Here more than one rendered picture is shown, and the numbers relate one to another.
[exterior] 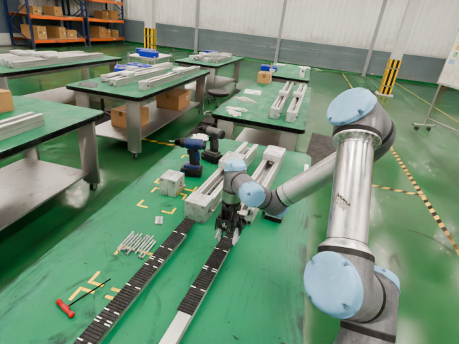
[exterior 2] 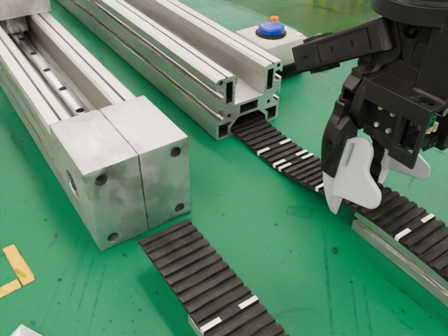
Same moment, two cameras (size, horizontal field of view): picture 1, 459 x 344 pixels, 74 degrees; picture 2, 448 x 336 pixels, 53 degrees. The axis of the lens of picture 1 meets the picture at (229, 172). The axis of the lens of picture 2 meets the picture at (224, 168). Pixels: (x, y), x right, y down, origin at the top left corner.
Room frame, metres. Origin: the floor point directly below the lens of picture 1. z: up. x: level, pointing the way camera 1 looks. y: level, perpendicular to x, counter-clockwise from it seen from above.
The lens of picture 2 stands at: (0.85, 0.33, 1.11)
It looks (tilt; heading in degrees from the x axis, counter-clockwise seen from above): 39 degrees down; 308
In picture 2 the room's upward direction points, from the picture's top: 1 degrees clockwise
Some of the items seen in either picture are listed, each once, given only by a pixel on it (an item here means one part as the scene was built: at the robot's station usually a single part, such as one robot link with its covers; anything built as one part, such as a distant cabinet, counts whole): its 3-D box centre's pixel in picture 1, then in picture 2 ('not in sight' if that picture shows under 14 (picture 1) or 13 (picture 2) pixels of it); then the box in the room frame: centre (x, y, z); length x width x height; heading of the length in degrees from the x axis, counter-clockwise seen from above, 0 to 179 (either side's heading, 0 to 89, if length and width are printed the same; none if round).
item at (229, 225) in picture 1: (229, 214); (411, 73); (0.93, -0.02, 0.95); 0.09 x 0.08 x 0.12; 164
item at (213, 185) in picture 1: (231, 170); (8, 29); (1.57, -0.01, 0.82); 0.80 x 0.10 x 0.09; 163
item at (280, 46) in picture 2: (273, 211); (265, 52); (1.21, -0.23, 0.81); 0.10 x 0.08 x 0.06; 73
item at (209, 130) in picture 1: (208, 142); not in sight; (1.79, 0.15, 0.89); 0.20 x 0.08 x 0.22; 62
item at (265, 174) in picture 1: (263, 178); (117, 7); (1.51, -0.19, 0.82); 0.80 x 0.10 x 0.09; 163
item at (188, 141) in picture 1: (187, 156); not in sight; (1.55, 0.25, 0.89); 0.20 x 0.08 x 0.22; 90
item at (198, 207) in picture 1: (201, 208); (135, 165); (1.14, 0.11, 0.83); 0.12 x 0.09 x 0.10; 73
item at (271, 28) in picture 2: not in sight; (271, 31); (1.21, -0.24, 0.84); 0.04 x 0.04 x 0.02
